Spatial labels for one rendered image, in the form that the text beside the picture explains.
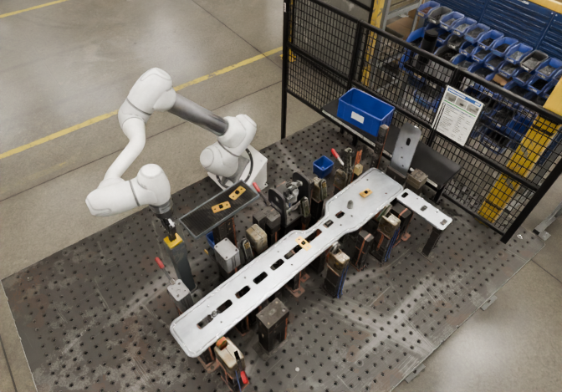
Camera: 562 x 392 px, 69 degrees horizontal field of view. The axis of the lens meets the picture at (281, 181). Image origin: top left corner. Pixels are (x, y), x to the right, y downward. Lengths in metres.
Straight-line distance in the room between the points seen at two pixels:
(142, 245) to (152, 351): 0.61
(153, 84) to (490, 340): 2.59
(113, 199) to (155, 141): 2.56
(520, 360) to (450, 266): 0.96
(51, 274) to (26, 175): 1.80
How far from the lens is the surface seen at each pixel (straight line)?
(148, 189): 1.54
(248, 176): 2.48
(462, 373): 3.03
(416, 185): 2.32
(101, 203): 1.57
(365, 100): 2.66
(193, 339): 1.82
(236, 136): 2.29
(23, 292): 2.56
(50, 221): 3.75
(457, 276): 2.46
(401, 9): 4.17
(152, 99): 1.97
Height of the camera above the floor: 2.68
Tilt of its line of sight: 49 degrees down
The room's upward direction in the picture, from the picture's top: 1 degrees clockwise
